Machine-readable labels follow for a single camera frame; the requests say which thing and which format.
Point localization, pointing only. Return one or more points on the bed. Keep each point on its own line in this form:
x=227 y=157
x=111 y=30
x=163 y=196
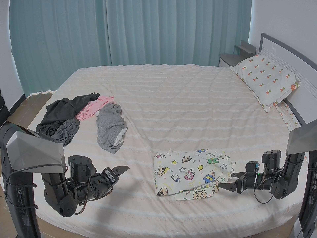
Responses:
x=173 y=95

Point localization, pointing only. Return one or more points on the blue-green curtain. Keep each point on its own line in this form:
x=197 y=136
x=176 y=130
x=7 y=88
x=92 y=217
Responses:
x=161 y=21

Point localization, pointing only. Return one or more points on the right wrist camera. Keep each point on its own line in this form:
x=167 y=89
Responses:
x=252 y=168

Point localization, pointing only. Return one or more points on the white printed pillow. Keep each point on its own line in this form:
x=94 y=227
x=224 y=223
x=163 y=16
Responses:
x=267 y=80

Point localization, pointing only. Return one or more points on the pink garment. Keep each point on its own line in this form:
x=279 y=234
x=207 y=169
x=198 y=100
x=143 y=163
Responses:
x=91 y=108

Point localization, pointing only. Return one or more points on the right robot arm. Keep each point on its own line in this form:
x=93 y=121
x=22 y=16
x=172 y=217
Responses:
x=289 y=172

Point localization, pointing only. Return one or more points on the white printed pyjama top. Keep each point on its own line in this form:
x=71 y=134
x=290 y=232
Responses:
x=188 y=172

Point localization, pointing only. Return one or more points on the black garment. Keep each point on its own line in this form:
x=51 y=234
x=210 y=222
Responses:
x=62 y=108

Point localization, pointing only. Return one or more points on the dark grey garment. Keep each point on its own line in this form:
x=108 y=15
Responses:
x=66 y=131

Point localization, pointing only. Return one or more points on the dark grey chest of drawers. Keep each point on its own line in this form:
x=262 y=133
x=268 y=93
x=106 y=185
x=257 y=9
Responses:
x=2 y=108

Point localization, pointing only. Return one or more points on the grey knitted garment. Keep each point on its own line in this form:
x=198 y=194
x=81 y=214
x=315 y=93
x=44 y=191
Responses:
x=109 y=123

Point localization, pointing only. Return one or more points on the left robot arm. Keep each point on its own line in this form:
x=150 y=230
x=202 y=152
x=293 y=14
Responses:
x=34 y=150

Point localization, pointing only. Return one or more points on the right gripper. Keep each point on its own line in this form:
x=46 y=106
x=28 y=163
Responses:
x=247 y=183

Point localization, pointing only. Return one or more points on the grey bedside table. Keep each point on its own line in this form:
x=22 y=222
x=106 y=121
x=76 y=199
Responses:
x=230 y=59

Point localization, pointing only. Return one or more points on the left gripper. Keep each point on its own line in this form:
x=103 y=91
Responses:
x=109 y=177

